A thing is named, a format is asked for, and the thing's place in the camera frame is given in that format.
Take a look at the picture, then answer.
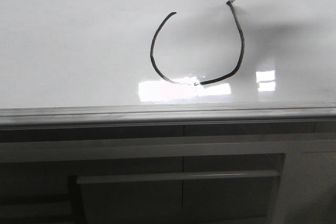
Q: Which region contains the white whiteboard with frame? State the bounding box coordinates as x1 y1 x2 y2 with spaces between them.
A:
1 0 335 130

